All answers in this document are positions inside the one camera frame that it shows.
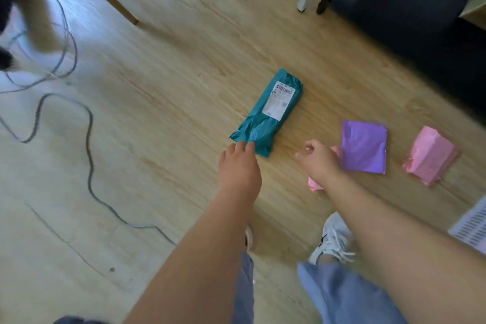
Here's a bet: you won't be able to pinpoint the black metal shelf rack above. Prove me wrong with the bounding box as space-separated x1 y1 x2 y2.
316 0 486 127

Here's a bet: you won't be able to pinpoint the person's left leg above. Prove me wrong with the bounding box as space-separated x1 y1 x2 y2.
232 251 255 324

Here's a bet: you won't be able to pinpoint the person's leg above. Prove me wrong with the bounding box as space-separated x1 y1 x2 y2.
232 251 255 324
297 261 409 324
0 0 64 72

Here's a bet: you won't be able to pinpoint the small pink mailer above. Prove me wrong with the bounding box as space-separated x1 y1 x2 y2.
306 146 345 192

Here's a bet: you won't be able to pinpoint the white plastic crate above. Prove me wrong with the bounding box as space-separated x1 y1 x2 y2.
447 194 486 256

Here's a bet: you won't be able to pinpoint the person's right leg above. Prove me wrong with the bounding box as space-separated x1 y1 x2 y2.
297 261 409 324

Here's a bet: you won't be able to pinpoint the cables on floor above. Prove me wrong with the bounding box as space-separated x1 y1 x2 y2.
0 93 178 248

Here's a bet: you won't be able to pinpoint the person's right white shoe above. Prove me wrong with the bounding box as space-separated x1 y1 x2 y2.
308 211 357 266

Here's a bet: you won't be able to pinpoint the person's left white shoe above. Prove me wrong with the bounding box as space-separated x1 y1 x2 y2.
244 224 255 254

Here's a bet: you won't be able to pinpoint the person's right forearm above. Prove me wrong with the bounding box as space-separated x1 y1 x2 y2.
325 172 486 324

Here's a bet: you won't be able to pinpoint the purple mailer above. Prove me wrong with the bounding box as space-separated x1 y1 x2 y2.
340 119 389 176

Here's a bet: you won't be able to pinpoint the person's right hand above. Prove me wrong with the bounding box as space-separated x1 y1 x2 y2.
295 139 344 188

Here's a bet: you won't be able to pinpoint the person's left forearm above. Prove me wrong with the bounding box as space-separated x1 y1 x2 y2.
125 190 259 324

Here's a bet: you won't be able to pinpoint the person's left hand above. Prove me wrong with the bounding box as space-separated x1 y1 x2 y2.
217 140 263 203

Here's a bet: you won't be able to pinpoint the person's white shoe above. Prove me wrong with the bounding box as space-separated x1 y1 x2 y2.
308 211 357 266
244 224 255 254

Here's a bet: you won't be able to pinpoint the teal mailer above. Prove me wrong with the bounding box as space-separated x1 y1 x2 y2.
229 68 304 158

